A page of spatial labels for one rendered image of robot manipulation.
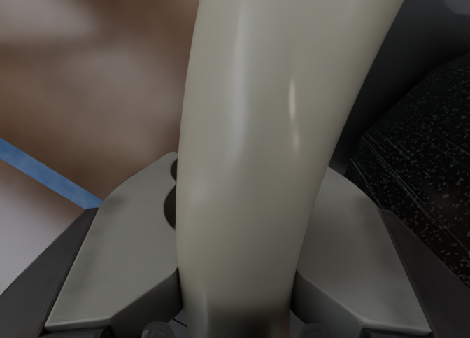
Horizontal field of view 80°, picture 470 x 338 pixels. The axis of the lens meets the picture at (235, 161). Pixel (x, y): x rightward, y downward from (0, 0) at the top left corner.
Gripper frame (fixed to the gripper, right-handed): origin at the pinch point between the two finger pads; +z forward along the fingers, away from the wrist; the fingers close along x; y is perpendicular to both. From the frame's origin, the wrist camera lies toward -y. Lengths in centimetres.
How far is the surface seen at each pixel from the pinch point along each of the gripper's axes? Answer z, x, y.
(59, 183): 87, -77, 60
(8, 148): 90, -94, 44
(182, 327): 39, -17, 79
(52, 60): 90, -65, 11
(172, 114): 86, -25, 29
